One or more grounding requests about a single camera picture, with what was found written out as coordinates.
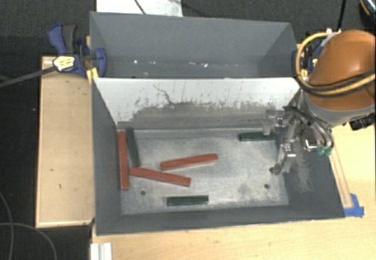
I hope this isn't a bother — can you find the pale wood flat board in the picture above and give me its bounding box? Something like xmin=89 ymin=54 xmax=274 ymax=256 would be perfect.
xmin=35 ymin=55 xmax=96 ymax=229

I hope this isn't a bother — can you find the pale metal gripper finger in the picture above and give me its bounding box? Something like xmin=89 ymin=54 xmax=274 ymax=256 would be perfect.
xmin=263 ymin=110 xmax=290 ymax=135
xmin=269 ymin=143 xmax=297 ymax=176

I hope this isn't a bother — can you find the grey metal bin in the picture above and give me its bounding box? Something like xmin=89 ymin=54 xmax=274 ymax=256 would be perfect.
xmin=89 ymin=11 xmax=346 ymax=236

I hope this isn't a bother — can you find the dark green flat block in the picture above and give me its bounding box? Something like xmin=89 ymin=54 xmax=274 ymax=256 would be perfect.
xmin=166 ymin=195 xmax=210 ymax=207
xmin=125 ymin=128 xmax=142 ymax=168
xmin=238 ymin=132 xmax=277 ymax=142

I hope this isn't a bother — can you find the black cylinder on white bracket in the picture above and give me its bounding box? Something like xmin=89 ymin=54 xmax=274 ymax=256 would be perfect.
xmin=348 ymin=114 xmax=376 ymax=131

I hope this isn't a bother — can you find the red-brown flat block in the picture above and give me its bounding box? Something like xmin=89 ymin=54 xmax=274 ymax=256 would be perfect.
xmin=129 ymin=166 xmax=192 ymax=188
xmin=160 ymin=153 xmax=219 ymax=172
xmin=117 ymin=131 xmax=131 ymax=191

